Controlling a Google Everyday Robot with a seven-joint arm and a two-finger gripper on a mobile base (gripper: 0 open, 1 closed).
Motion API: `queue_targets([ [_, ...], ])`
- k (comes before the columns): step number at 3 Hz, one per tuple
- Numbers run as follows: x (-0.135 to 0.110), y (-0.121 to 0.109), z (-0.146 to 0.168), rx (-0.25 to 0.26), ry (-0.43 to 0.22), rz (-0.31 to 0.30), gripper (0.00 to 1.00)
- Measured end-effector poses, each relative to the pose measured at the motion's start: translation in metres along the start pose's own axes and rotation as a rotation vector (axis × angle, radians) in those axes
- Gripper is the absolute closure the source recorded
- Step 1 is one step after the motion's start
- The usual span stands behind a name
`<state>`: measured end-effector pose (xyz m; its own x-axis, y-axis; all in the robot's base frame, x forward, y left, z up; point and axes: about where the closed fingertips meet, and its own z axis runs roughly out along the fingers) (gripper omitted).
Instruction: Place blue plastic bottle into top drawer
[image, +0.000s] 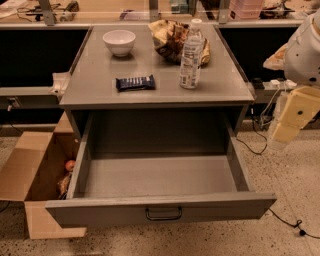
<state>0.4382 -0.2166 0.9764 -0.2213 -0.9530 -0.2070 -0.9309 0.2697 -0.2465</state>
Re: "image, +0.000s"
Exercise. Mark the grey metal cabinet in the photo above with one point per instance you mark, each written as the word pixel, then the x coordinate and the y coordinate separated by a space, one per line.
pixel 92 84

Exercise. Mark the white power strip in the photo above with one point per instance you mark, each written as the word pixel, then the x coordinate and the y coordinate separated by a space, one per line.
pixel 282 84

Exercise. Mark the red apple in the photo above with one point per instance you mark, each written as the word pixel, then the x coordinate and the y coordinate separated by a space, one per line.
pixel 69 165

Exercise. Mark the crumpled snack wrapper in box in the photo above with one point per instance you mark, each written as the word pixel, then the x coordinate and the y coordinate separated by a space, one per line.
pixel 62 186

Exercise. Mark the black drawer handle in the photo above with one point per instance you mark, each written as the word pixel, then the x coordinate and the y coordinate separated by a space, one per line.
pixel 163 214

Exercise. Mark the clear plastic water bottle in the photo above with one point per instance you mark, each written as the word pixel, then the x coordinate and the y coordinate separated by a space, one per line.
pixel 191 56

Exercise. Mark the dark blue snack bar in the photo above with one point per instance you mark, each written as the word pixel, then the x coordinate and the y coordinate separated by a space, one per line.
pixel 135 83

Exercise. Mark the brown chip bag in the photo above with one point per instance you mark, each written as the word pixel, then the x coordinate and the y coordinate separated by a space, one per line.
pixel 169 37

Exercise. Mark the pink plastic crate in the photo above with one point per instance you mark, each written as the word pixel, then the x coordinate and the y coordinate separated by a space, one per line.
pixel 245 9

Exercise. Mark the brown cardboard box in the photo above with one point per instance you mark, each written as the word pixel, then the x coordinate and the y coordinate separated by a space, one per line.
pixel 31 173

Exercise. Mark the grey open top drawer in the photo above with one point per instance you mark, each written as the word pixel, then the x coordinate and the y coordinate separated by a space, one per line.
pixel 130 161

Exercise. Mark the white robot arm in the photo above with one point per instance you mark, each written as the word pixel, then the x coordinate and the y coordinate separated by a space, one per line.
pixel 299 58

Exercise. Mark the white ceramic bowl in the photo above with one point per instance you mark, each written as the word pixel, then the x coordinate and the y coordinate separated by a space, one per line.
pixel 119 42

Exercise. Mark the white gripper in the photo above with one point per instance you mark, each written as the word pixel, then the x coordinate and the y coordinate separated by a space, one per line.
pixel 304 59

